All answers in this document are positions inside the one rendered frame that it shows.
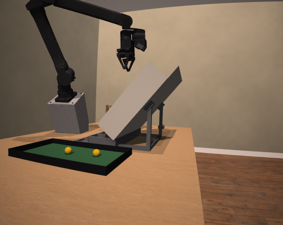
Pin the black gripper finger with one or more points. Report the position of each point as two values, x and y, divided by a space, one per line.
127 55
132 61

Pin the orange-yellow ball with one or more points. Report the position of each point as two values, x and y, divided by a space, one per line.
68 150
96 152

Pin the green tray with black rim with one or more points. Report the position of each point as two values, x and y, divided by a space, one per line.
52 152

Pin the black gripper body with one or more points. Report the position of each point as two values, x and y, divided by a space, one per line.
125 50

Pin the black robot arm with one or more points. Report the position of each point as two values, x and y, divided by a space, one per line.
66 75

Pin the grey slanted panel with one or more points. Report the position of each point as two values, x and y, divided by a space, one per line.
123 121

